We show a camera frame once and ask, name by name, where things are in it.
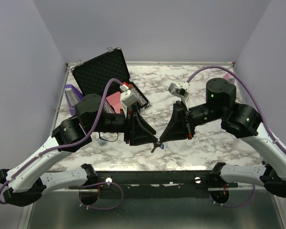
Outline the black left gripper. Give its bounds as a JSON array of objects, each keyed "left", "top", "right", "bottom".
[{"left": 87, "top": 103, "right": 159, "bottom": 146}]

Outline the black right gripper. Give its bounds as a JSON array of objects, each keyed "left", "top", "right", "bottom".
[{"left": 159, "top": 101, "right": 225, "bottom": 143}]

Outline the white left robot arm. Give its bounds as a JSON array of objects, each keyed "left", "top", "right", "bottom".
[{"left": 0, "top": 94, "right": 157, "bottom": 207}]

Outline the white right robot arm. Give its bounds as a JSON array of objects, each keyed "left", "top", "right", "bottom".
[{"left": 154, "top": 78, "right": 286, "bottom": 198}]

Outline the grey poker chip stack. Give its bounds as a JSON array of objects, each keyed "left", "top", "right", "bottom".
[{"left": 138, "top": 96, "right": 148, "bottom": 106}]

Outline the pink playing card deck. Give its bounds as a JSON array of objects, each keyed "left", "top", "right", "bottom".
[{"left": 103, "top": 92, "right": 124, "bottom": 114}]

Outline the small grey cap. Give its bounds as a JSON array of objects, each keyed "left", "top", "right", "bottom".
[{"left": 97, "top": 138, "right": 107, "bottom": 146}]

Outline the black poker chip case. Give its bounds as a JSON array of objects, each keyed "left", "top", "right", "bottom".
[{"left": 71, "top": 48, "right": 150, "bottom": 111}]

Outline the pink metronome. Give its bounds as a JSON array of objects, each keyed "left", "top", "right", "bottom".
[{"left": 223, "top": 73, "right": 235, "bottom": 84}]

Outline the purple metronome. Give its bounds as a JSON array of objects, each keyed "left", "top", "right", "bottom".
[{"left": 64, "top": 84, "right": 83, "bottom": 116}]

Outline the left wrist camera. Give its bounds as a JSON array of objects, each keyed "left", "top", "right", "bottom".
[{"left": 120, "top": 83, "right": 139, "bottom": 117}]

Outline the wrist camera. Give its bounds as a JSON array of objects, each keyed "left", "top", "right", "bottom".
[
  {"left": 120, "top": 83, "right": 139, "bottom": 117},
  {"left": 168, "top": 82, "right": 191, "bottom": 110}
]

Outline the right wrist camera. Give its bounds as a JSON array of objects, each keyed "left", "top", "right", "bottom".
[{"left": 168, "top": 82, "right": 191, "bottom": 110}]

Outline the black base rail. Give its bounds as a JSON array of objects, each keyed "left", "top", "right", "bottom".
[{"left": 79, "top": 170, "right": 238, "bottom": 202}]

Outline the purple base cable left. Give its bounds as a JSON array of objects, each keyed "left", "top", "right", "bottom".
[{"left": 78, "top": 177, "right": 124, "bottom": 211}]

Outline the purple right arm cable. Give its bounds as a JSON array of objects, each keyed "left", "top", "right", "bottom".
[{"left": 188, "top": 66, "right": 286, "bottom": 165}]

